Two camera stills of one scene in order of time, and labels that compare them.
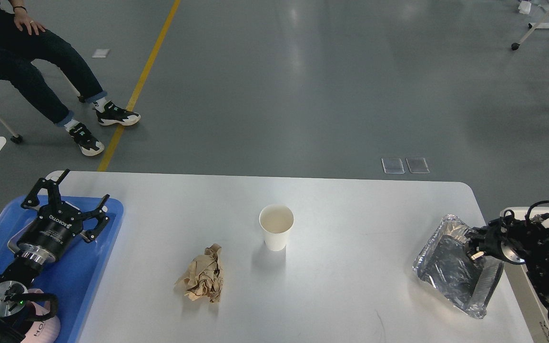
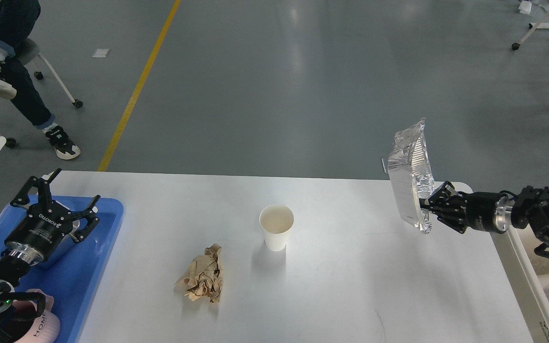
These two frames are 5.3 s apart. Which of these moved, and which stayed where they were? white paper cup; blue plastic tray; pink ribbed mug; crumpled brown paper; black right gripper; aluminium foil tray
Moved: aluminium foil tray; black right gripper
Stayed: blue plastic tray; crumpled brown paper; white paper cup; pink ribbed mug
